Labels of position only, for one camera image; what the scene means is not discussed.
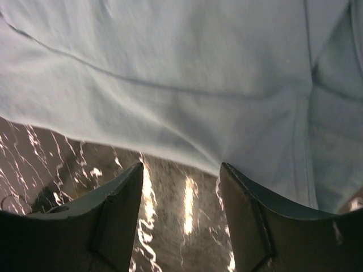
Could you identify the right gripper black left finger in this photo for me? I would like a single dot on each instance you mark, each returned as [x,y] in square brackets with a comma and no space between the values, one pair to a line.
[92,233]

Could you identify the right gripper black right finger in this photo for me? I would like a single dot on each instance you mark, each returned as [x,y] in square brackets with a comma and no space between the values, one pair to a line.
[272,233]

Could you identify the grey blue t shirt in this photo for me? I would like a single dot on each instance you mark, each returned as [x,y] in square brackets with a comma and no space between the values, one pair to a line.
[273,88]

